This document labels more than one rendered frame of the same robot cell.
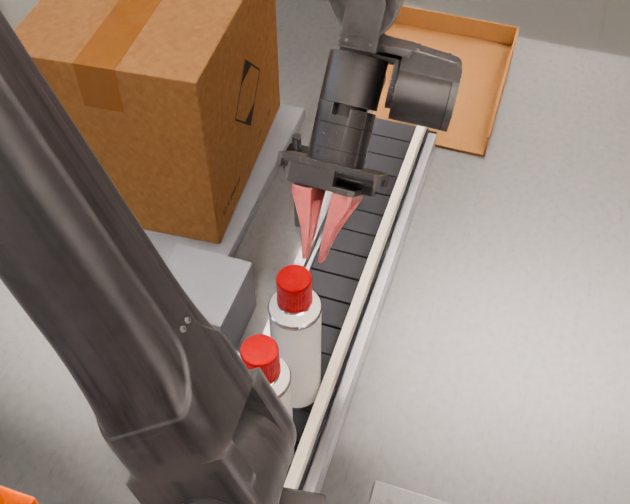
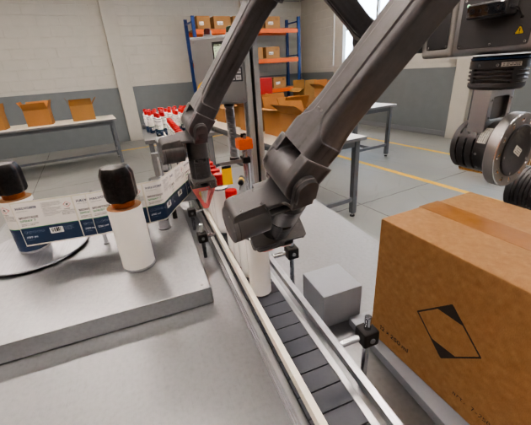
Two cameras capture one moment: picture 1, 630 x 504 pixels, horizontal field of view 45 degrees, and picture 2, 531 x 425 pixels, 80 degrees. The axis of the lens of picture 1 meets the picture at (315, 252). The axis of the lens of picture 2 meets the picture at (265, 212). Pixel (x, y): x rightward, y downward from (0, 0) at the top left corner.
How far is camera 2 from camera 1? 1.04 m
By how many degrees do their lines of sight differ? 98
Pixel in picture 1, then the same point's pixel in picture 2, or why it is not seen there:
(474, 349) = (203, 381)
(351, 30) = not seen: hidden behind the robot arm
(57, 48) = (457, 201)
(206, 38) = (425, 234)
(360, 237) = (304, 368)
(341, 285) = (286, 336)
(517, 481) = (157, 338)
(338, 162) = not seen: hidden behind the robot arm
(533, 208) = not seen: outside the picture
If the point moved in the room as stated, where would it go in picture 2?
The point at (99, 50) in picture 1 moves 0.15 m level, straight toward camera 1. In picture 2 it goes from (443, 207) to (363, 196)
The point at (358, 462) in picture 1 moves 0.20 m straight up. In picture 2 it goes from (226, 307) to (216, 239)
